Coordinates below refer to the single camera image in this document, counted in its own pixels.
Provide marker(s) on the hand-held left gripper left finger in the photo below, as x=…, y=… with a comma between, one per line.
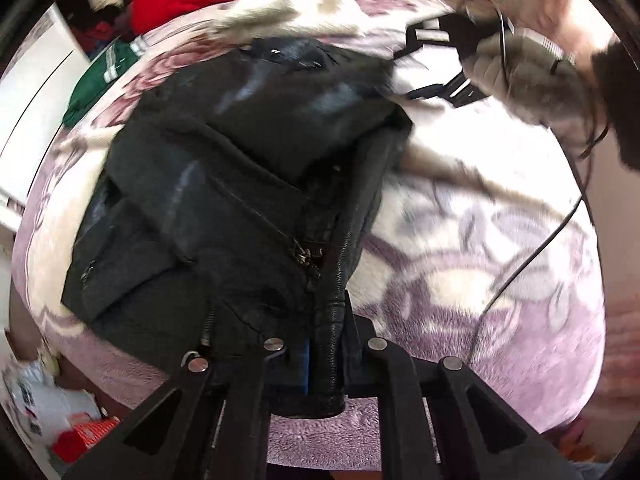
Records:
x=302, y=365

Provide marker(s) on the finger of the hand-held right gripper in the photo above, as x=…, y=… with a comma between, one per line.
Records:
x=425, y=35
x=457, y=91

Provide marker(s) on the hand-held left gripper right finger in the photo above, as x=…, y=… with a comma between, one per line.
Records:
x=395, y=385

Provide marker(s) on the black leather jacket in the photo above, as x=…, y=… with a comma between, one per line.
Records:
x=200, y=185

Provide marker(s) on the person's right hand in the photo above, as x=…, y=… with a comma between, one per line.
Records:
x=530, y=85

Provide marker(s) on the purple floral fleece blanket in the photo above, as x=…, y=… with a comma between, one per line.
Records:
x=450, y=260

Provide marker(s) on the red box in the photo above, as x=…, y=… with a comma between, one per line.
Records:
x=85, y=437

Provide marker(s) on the white plastic bag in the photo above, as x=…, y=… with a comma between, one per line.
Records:
x=45, y=400

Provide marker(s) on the green garment with white stripes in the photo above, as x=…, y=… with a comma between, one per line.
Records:
x=92, y=85

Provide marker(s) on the white cabinet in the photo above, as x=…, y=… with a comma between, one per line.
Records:
x=30, y=110

